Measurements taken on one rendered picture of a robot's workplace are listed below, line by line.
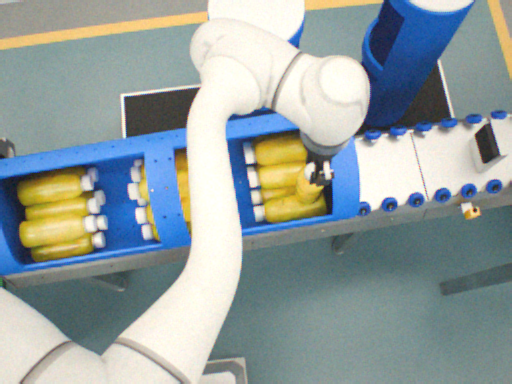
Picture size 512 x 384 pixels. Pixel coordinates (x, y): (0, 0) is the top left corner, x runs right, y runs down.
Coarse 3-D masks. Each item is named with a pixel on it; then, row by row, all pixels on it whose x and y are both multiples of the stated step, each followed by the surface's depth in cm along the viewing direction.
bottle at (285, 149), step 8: (288, 136) 130; (296, 136) 129; (256, 144) 130; (264, 144) 128; (272, 144) 128; (280, 144) 128; (288, 144) 128; (296, 144) 128; (256, 152) 129; (264, 152) 128; (272, 152) 127; (280, 152) 128; (288, 152) 128; (296, 152) 128; (304, 152) 128; (256, 160) 129; (264, 160) 128; (272, 160) 128; (280, 160) 129; (288, 160) 129; (296, 160) 130
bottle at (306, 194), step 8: (304, 168) 117; (304, 176) 116; (296, 184) 123; (304, 184) 117; (296, 192) 126; (304, 192) 120; (312, 192) 119; (320, 192) 122; (304, 200) 127; (312, 200) 127
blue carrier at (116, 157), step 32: (256, 128) 120; (288, 128) 119; (0, 160) 123; (32, 160) 120; (64, 160) 118; (96, 160) 118; (128, 160) 138; (160, 160) 116; (352, 160) 116; (0, 192) 128; (128, 192) 142; (160, 192) 115; (352, 192) 118; (0, 224) 114; (128, 224) 140; (160, 224) 117; (256, 224) 135; (288, 224) 124; (0, 256) 117; (96, 256) 122
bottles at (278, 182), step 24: (72, 168) 133; (264, 168) 131; (288, 168) 130; (96, 192) 137; (264, 192) 136; (288, 192) 135; (48, 216) 128; (96, 216) 136; (264, 216) 131; (288, 216) 130; (312, 216) 132; (96, 240) 130
